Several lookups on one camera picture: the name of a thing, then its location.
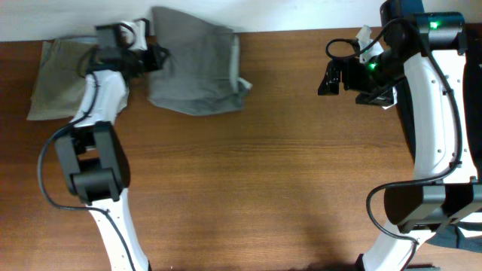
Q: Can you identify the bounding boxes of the grey shorts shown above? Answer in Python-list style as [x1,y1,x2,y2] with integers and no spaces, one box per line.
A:
[148,7,252,116]

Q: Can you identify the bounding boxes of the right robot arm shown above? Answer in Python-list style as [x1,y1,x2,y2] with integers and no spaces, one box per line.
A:
[318,0,481,270]

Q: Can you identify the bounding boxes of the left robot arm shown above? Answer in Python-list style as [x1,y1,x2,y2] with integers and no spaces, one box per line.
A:
[52,19,169,270]

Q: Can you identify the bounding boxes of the white cloth garment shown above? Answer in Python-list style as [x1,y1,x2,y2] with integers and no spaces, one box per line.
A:
[382,87,398,110]

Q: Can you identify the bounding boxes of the folded khaki shorts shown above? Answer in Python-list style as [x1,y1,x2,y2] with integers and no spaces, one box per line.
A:
[26,39,97,121]

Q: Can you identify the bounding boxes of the black garment with white stripes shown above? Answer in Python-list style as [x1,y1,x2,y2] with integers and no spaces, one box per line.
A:
[397,24,481,253]

